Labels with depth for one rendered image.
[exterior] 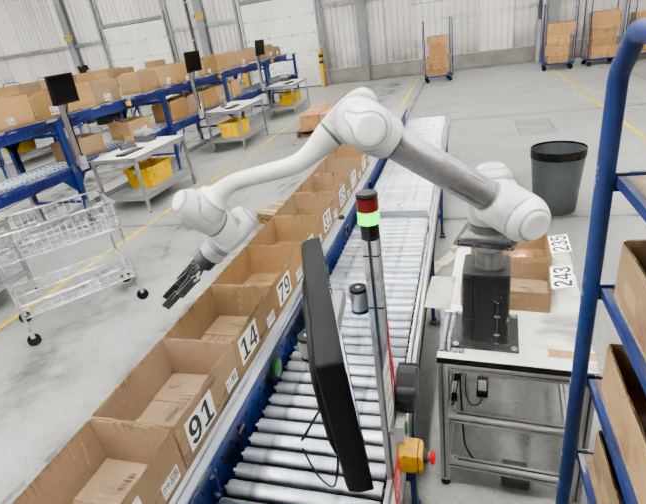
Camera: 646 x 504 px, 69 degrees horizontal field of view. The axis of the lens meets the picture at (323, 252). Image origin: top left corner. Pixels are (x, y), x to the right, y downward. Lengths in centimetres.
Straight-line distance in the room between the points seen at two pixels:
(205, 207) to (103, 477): 86
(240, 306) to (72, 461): 90
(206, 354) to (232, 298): 40
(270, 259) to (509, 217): 128
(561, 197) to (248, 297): 373
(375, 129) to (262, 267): 133
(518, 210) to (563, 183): 354
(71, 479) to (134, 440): 19
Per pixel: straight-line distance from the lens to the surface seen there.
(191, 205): 148
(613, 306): 89
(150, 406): 185
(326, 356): 75
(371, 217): 106
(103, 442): 169
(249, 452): 175
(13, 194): 655
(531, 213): 157
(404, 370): 141
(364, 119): 131
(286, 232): 278
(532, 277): 252
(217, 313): 220
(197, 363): 186
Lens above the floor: 201
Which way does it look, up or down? 26 degrees down
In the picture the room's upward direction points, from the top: 9 degrees counter-clockwise
